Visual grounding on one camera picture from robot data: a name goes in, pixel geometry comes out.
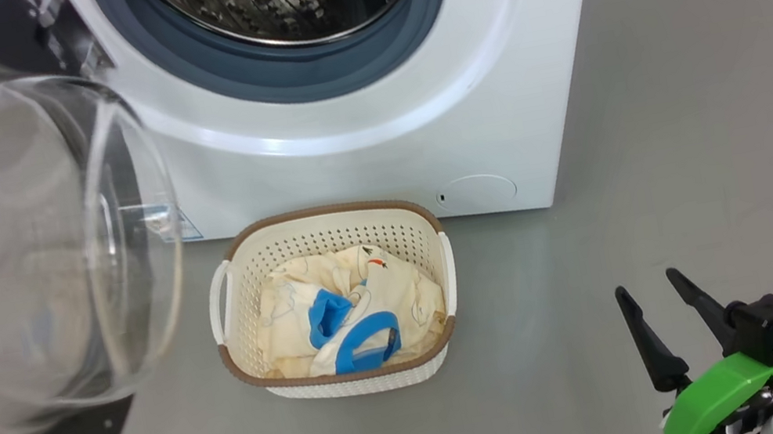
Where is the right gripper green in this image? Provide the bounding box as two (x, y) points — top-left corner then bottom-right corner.
(612, 250), (773, 434)

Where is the white front-load washing machine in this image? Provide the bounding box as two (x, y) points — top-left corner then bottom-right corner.
(22, 0), (650, 292)

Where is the metal door hinge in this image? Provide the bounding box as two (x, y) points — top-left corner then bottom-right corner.
(26, 0), (115, 84)

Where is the cream perforated laundry basket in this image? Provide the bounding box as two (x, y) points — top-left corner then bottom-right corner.
(195, 185), (475, 419)

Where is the blue energy label sticker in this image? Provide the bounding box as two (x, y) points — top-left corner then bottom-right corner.
(143, 203), (204, 249)

